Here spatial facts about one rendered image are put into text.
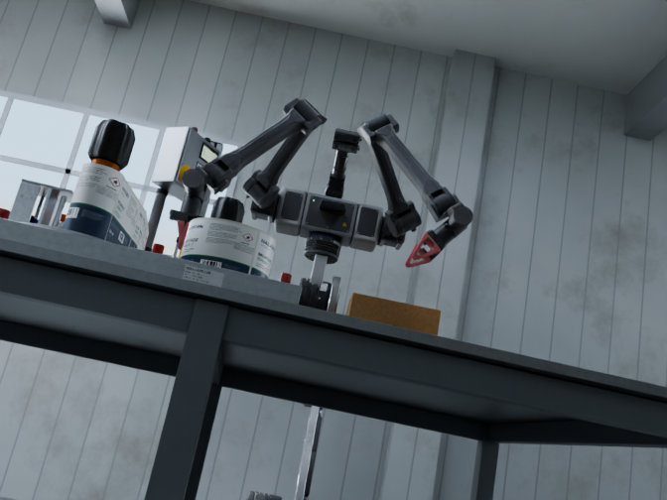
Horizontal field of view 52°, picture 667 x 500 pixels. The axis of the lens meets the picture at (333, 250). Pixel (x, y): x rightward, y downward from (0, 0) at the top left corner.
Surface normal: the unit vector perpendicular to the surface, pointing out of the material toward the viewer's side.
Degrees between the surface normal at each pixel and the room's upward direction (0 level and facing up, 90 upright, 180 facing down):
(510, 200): 90
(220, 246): 90
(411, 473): 90
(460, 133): 90
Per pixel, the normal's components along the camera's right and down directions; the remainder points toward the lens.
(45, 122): 0.07, -0.27
